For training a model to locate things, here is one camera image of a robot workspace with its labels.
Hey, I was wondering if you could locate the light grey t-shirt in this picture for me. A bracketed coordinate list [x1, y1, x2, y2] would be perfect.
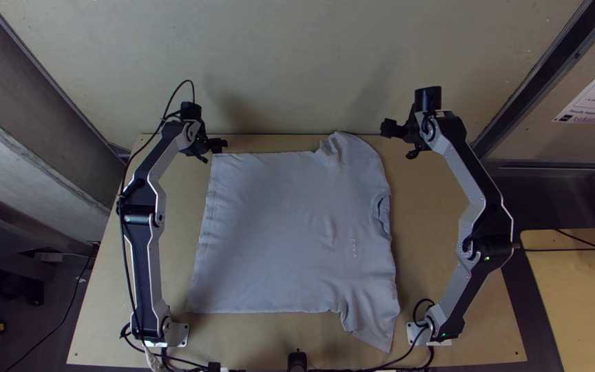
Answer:
[186, 131, 401, 354]

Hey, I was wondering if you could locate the pale wooden side table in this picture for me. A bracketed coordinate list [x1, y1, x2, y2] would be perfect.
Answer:
[519, 227, 595, 372]

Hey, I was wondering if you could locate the black cable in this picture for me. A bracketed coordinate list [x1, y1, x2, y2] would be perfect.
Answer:
[519, 245, 595, 254]
[6, 245, 97, 372]
[554, 228, 595, 259]
[118, 79, 197, 207]

